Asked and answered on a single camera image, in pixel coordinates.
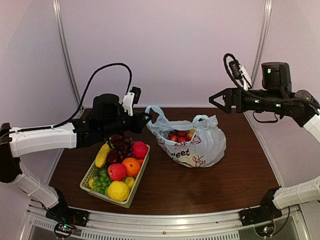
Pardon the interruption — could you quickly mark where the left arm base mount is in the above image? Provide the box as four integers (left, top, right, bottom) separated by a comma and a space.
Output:
41, 188, 89, 240

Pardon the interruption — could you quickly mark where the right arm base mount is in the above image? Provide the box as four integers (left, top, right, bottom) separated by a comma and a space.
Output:
239, 187, 282, 238

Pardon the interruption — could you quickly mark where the right aluminium frame post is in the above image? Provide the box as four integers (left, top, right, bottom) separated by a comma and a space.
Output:
245, 0, 273, 87

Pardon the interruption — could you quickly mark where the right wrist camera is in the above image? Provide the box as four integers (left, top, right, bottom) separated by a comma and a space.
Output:
228, 60, 252, 91

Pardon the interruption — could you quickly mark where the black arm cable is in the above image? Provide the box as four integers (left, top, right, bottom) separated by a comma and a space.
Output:
223, 52, 245, 90
7, 62, 133, 133

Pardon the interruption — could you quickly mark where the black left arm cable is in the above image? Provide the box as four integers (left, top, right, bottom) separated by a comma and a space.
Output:
7, 62, 133, 133

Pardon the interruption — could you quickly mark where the dark purple grape bunch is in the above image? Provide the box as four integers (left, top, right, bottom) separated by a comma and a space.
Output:
109, 134, 136, 162

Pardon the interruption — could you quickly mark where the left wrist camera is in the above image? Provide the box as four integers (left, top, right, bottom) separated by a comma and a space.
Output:
122, 86, 142, 117

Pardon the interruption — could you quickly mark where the light blue plastic bag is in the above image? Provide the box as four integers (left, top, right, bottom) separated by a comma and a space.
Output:
145, 105, 227, 168

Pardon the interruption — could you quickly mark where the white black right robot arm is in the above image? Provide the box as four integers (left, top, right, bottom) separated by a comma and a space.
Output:
208, 60, 320, 221

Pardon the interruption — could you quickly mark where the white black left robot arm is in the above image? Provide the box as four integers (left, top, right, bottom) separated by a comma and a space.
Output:
0, 92, 152, 222

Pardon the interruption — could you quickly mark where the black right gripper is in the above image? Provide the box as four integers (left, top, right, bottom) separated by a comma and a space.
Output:
208, 86, 284, 114

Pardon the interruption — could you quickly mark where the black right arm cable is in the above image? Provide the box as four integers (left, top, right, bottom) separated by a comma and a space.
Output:
223, 52, 245, 90

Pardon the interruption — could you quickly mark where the front aluminium rail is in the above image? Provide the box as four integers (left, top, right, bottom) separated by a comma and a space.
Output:
18, 204, 311, 240

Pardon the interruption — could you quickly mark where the long yellow fruit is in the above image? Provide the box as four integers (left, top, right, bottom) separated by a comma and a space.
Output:
94, 144, 111, 169

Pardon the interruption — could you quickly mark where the yellow fruit in bag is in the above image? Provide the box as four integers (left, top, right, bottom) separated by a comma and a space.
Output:
186, 129, 196, 141

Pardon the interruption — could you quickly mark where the orange fruit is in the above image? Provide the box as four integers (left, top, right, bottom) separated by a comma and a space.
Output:
122, 157, 141, 177

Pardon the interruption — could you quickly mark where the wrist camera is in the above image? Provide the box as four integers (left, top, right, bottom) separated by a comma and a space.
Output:
228, 60, 252, 91
122, 86, 142, 117

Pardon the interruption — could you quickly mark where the large yellow lemon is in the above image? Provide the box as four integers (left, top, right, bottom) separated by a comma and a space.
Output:
107, 181, 130, 202

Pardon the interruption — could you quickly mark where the dark red fruit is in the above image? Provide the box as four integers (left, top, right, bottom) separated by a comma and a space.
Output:
106, 149, 122, 166

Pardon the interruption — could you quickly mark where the red fruit in bag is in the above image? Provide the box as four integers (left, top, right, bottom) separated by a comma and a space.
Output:
167, 130, 189, 143

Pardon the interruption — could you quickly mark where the aluminium frame post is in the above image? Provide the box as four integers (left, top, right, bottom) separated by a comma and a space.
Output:
245, 0, 273, 87
52, 0, 84, 111

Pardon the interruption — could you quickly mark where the green grape bunch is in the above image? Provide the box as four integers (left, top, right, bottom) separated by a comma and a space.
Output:
89, 175, 112, 196

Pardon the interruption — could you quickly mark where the small yellow lemon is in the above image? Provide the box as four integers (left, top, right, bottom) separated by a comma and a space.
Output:
124, 176, 136, 190

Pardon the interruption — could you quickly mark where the pink red round fruit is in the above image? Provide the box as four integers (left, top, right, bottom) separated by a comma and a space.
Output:
132, 141, 149, 160

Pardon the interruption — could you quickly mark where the left aluminium frame post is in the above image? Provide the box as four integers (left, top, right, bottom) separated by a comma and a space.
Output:
52, 0, 84, 111

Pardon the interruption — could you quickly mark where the red apple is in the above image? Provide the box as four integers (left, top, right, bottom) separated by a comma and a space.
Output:
107, 163, 127, 181

